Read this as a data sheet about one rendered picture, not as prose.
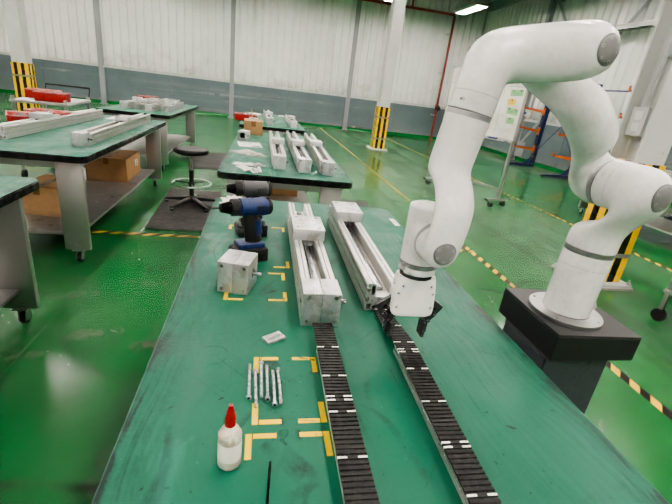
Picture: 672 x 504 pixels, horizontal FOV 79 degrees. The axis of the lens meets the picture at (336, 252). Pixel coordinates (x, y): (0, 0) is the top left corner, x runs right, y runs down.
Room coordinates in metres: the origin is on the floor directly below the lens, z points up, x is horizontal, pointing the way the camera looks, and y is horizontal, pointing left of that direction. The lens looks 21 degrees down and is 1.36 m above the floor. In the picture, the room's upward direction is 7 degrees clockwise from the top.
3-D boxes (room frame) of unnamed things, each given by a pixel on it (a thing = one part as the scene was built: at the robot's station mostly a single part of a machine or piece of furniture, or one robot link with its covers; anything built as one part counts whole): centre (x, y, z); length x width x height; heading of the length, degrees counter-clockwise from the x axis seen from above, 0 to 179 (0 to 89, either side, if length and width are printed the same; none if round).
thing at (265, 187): (1.53, 0.37, 0.89); 0.20 x 0.08 x 0.22; 117
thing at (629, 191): (1.00, -0.67, 1.16); 0.19 x 0.12 x 0.24; 20
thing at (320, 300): (0.97, 0.02, 0.83); 0.12 x 0.09 x 0.10; 101
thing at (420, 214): (0.86, -0.19, 1.09); 0.09 x 0.08 x 0.13; 13
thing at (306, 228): (1.41, 0.12, 0.87); 0.16 x 0.11 x 0.07; 11
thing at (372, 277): (1.44, -0.07, 0.82); 0.80 x 0.10 x 0.09; 11
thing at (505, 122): (6.79, -1.97, 0.97); 1.51 x 0.50 x 1.95; 32
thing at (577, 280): (1.04, -0.66, 0.95); 0.19 x 0.19 x 0.18
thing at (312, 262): (1.41, 0.12, 0.82); 0.80 x 0.10 x 0.09; 11
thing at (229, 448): (0.49, 0.13, 0.84); 0.04 x 0.04 x 0.12
